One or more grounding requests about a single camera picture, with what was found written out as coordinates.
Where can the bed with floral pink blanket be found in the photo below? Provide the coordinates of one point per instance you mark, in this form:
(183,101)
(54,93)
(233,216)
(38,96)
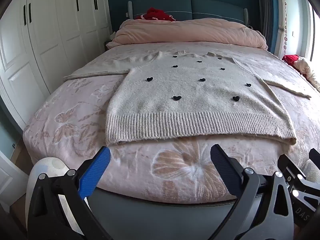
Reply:
(75,120)

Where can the red cloth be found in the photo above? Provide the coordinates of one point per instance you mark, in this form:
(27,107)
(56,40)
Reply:
(290,60)

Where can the cream cloth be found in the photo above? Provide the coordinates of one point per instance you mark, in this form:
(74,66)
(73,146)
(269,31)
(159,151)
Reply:
(307,70)

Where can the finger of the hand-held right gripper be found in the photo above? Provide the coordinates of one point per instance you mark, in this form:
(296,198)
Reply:
(315,156)
(287,166)

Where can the cream sweater with black hearts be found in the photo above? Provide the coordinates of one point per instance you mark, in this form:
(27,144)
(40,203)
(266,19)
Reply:
(190,97)

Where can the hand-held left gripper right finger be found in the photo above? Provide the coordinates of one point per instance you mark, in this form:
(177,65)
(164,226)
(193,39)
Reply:
(225,171)

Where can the white low cabinet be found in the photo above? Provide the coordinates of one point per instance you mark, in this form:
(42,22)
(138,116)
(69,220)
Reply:
(11,177)

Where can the dark nightstand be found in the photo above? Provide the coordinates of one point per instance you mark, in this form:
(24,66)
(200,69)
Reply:
(108,42)

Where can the blue padded headboard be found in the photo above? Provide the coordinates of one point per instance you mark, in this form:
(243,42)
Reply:
(190,7)

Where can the window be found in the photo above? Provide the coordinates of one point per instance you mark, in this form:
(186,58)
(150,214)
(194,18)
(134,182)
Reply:
(314,32)

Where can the white wardrobe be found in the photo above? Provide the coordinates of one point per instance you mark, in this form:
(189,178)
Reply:
(42,50)

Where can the hanging red bead ornament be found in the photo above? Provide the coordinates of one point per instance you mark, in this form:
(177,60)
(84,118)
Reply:
(285,30)

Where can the white rounded object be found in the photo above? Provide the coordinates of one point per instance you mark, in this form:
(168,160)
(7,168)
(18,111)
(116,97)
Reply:
(47,166)

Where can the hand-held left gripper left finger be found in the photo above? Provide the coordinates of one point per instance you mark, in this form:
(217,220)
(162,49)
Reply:
(96,172)

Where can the red clothes pile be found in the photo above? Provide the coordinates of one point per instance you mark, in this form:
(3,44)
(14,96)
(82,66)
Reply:
(156,15)

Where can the grey curtain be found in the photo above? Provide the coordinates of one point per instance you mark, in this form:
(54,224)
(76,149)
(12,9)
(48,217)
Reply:
(268,12)

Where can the pink duvet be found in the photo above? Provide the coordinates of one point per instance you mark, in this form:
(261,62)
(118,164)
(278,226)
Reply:
(190,31)

